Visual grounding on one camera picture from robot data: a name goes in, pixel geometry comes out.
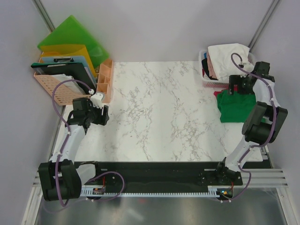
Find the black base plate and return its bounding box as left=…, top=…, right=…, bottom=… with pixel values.
left=75, top=161, right=243, bottom=187

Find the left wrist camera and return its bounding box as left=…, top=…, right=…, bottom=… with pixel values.
left=89, top=89, right=105, bottom=108

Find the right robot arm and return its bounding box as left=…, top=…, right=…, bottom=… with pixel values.
left=214, top=61, right=288, bottom=185

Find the white laundry basket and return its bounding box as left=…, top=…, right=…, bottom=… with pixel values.
left=199, top=49, right=255, bottom=88

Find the white t shirt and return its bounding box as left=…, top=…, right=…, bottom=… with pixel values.
left=207, top=43, right=250, bottom=83

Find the blue clipboard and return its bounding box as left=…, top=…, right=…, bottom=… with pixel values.
left=41, top=55, right=97, bottom=80

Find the white cable duct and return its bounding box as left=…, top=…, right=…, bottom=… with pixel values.
left=80, top=186, right=220, bottom=198

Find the green plastic folder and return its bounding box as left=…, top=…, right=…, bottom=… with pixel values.
left=37, top=15, right=109, bottom=67

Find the red t shirt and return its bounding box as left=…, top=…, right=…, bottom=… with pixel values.
left=213, top=89, right=228, bottom=97

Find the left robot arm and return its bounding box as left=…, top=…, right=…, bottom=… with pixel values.
left=38, top=93, right=109, bottom=204

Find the black binder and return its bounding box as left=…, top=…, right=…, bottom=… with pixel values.
left=30, top=62, right=96, bottom=91

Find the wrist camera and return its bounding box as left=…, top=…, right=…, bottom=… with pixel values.
left=239, top=62, right=255, bottom=72
left=89, top=89, right=105, bottom=108

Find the pink t shirt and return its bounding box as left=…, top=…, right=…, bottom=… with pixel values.
left=207, top=53, right=217, bottom=80

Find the green t shirt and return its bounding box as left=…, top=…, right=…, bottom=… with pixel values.
left=216, top=91, right=256, bottom=123

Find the peach file organizer basket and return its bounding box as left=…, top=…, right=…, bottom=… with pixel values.
left=34, top=58, right=114, bottom=105

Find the yellow plastic folder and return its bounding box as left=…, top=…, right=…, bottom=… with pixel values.
left=41, top=44, right=96, bottom=77

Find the black t shirt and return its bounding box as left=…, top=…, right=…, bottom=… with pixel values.
left=202, top=58, right=209, bottom=76

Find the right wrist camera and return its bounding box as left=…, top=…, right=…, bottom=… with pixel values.
left=239, top=62, right=255, bottom=72

